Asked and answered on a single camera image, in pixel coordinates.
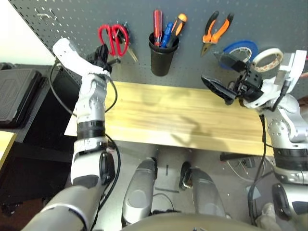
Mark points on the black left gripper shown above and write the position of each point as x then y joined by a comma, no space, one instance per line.
99,61

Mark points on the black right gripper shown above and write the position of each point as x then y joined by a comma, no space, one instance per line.
249,84

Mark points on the orange black pliers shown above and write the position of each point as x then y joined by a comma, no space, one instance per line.
209,39

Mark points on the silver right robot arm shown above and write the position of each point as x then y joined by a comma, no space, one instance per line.
284,130

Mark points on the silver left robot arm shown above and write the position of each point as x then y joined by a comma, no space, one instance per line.
90,108

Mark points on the dark grey pegboard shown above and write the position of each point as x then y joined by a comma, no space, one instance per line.
192,67

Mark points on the metal pegboard hook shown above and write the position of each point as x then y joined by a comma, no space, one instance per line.
53,14
43,16

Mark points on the blue tape roll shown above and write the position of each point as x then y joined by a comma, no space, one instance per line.
240,44

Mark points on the white tape roll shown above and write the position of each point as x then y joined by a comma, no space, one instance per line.
264,54

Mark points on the black plastic cup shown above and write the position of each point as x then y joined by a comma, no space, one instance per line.
162,62
151,44

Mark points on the black ribbed equipment case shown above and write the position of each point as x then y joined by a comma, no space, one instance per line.
16,96

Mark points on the silver right robot leg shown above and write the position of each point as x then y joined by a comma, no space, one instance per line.
204,192

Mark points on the silver robot leg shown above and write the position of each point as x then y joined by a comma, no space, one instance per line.
204,192
137,192

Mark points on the grey foot pedal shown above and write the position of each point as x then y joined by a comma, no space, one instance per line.
256,192

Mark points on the long black floor tape strip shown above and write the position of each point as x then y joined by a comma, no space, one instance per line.
167,189

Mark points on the black equipment cart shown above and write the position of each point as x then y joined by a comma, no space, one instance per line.
36,168

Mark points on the light wooden board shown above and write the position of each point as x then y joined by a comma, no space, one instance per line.
6,146

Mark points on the silver left robot leg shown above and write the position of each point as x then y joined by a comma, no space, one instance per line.
137,192

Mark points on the khaki person trouser leg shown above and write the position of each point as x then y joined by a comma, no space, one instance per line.
267,221

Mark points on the grey robot torso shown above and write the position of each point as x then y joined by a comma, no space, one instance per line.
180,223

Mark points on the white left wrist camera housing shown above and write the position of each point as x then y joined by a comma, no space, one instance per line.
69,55

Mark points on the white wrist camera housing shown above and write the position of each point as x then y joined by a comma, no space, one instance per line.
296,65
69,55

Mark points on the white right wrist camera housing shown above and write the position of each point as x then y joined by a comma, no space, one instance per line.
296,65

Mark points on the black under-table bracket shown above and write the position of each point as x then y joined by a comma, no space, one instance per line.
233,156

